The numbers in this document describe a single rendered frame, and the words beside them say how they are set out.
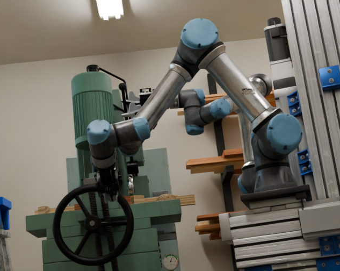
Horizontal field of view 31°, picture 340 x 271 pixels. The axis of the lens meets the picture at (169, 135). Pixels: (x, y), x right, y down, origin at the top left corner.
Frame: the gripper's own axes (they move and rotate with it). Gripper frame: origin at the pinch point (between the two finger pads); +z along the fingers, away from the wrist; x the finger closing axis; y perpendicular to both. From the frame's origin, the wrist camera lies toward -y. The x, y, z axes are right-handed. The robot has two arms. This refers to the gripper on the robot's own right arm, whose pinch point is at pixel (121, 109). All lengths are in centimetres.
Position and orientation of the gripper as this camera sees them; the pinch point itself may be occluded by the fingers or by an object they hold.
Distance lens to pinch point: 253.4
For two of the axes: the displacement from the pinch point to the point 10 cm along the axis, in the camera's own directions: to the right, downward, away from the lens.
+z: -9.9, 1.0, -0.2
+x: 0.6, 4.3, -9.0
